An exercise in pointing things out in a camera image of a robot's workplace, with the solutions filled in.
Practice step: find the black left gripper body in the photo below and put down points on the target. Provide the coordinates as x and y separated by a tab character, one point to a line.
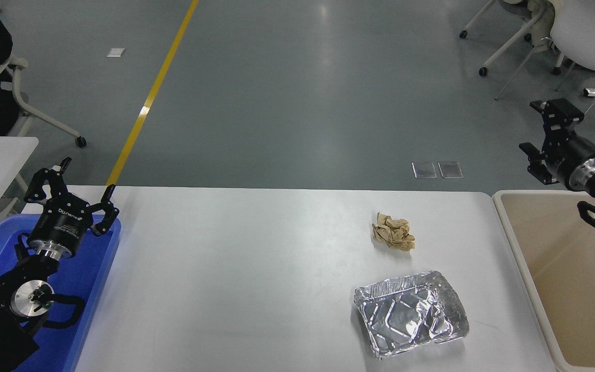
62	225

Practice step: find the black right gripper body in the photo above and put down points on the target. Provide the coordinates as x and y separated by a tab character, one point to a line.
571	155

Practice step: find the silver foil tray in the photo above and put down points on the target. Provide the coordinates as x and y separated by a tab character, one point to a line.
411	315

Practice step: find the blue plastic tray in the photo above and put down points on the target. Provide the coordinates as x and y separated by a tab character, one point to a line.
93	268

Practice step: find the white shell chair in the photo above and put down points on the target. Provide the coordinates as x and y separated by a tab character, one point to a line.
586	36

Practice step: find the clear floor plate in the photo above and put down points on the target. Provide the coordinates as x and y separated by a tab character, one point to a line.
450	170
424	170

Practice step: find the white-framed caster chair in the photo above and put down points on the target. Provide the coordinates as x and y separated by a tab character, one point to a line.
509	39

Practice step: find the white rolling office chair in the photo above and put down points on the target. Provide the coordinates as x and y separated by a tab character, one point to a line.
16	88

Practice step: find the yellow floor tape line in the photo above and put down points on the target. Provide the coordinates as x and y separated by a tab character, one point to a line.
145	106

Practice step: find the large pale plastic bin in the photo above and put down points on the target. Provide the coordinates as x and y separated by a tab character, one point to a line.
566	289

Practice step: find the crumpled tan paper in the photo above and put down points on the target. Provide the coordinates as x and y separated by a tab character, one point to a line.
393	232

